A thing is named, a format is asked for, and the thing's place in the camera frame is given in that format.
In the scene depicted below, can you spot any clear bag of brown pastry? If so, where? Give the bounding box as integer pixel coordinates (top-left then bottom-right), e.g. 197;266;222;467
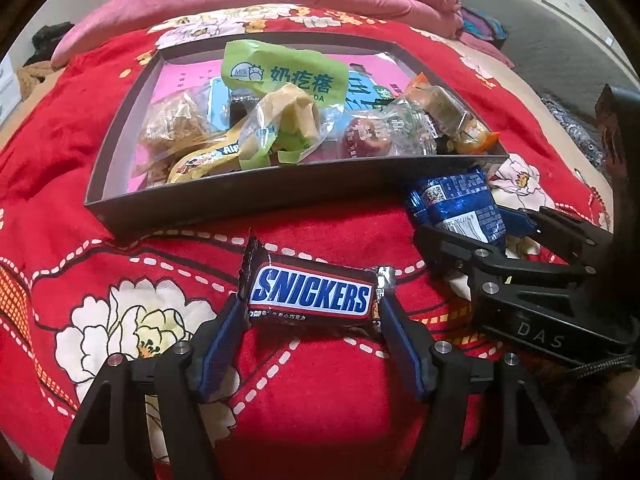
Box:
139;85;226;161

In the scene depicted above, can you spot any yellow candy packet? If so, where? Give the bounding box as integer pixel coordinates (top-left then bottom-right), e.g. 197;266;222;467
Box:
167;130;251;183

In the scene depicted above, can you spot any grey padded headboard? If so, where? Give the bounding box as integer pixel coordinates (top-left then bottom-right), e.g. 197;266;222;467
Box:
442;0;640;126

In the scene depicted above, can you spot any brown chocolate bar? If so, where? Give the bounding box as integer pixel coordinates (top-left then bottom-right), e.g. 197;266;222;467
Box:
236;235;396;331

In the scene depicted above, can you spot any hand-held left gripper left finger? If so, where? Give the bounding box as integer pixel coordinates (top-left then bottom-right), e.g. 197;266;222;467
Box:
52;295;251;480

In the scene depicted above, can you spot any red floral blanket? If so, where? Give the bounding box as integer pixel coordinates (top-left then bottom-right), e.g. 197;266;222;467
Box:
0;7;601;480

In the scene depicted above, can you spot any orange snack packet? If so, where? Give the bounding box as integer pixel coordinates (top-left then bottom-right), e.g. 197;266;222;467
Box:
404;74;501;155

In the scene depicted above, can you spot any grey patterned cloth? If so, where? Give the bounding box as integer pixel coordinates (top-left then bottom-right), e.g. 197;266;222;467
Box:
542;95;608;171

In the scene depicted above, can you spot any clear packet of red candy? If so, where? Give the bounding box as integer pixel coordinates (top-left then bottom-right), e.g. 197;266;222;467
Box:
340;102;441;158

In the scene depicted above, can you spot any blue snack packet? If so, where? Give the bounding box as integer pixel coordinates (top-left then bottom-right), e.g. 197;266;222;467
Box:
405;167;508;253

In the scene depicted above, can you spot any small dark candy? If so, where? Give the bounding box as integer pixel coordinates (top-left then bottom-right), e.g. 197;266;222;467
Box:
227;91;261;126

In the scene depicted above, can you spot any black cloth pile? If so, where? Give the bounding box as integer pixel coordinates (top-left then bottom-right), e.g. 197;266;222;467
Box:
31;22;76;61

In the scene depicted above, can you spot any green milk snack packet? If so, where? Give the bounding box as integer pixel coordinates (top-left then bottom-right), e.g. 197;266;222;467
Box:
221;40;350;171

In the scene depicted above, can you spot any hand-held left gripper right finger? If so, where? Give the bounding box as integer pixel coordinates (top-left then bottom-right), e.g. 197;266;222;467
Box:
377;294;576;480

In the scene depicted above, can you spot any person's right forearm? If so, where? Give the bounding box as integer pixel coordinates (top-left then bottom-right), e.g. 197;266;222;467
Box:
545;360;640;480

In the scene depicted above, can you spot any brown plush cloth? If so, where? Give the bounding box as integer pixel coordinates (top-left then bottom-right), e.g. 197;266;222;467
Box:
17;60;56;101

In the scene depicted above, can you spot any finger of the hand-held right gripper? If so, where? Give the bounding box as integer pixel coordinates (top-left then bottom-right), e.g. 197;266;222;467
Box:
499;205;617;272
415;224;507;282

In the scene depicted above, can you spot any purple and teal cloth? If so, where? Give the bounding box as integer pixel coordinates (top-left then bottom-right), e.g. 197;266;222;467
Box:
460;7;510;51

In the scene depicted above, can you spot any pink and blue book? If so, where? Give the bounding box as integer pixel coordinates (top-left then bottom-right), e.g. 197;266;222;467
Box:
127;52;406;193

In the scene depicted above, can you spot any dark cardboard box tray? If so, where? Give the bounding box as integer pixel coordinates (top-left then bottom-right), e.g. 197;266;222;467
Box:
84;31;510;241

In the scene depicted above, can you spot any floral wall painting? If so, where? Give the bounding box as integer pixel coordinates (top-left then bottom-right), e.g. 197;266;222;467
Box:
480;0;631;56

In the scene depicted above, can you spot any tan bed sheet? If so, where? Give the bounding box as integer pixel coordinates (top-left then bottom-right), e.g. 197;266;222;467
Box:
0;35;616;211

